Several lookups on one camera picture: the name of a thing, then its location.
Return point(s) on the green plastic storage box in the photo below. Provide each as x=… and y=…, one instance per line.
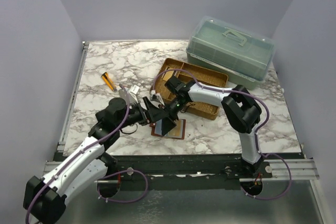
x=243, y=55

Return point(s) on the brown leather card holder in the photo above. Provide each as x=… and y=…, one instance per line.
x=183, y=121

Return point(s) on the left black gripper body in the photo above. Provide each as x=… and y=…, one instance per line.
x=136, y=114

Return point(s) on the grey card holder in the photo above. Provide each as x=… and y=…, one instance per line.
x=123, y=93

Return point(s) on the black mounting rail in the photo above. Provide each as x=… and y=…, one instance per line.
x=189, y=172

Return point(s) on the gold credit card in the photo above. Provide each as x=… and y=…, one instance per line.
x=177, y=131
x=167, y=75

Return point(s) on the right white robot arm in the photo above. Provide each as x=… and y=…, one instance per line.
x=242, y=112

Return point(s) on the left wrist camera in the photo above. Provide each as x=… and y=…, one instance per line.
x=132, y=93

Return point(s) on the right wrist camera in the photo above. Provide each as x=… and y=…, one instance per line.
x=155, y=97

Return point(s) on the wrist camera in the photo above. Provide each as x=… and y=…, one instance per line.
x=132, y=93
x=155, y=97

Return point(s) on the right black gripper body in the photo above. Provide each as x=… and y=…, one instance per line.
x=174, y=107

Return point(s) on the woven wicker divided tray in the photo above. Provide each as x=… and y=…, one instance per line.
x=203, y=75

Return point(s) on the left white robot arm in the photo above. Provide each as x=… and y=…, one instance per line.
x=47, y=198

